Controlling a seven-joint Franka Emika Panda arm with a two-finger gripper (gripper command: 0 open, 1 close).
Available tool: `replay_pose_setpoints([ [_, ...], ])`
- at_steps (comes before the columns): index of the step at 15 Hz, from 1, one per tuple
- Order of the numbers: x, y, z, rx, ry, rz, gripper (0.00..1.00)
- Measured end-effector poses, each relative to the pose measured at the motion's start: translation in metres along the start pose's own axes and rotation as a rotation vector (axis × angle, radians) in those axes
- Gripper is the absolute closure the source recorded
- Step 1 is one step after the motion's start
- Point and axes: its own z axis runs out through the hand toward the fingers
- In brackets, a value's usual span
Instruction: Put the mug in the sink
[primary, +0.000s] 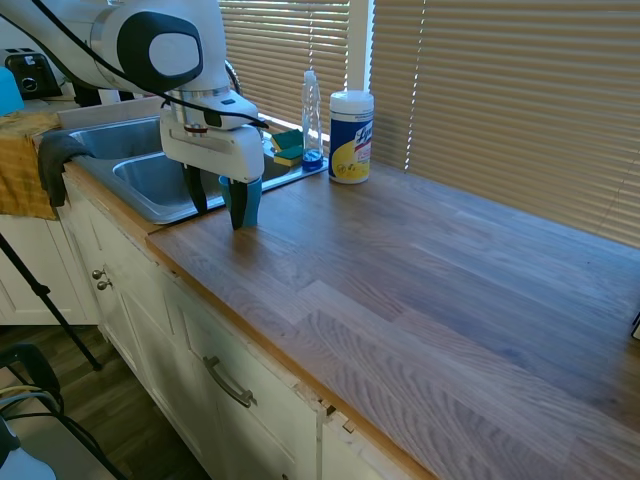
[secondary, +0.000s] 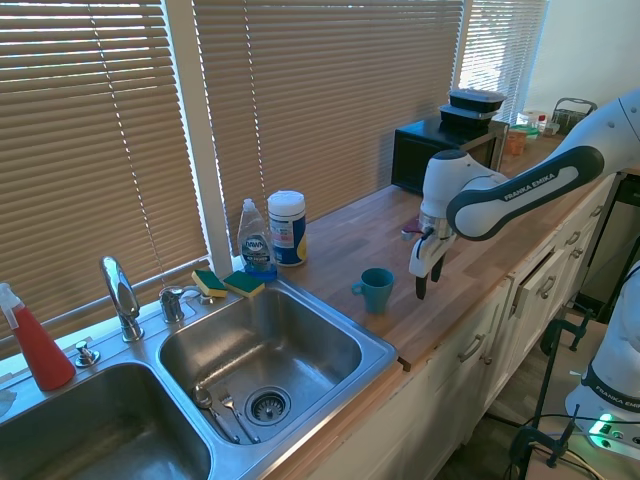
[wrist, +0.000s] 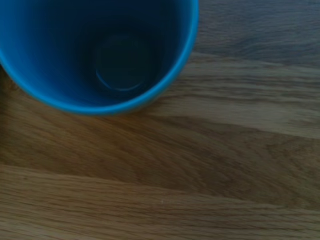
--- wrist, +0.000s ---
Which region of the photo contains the blue ceramic mug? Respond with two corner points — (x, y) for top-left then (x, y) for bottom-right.
(0, 0), (200, 116)

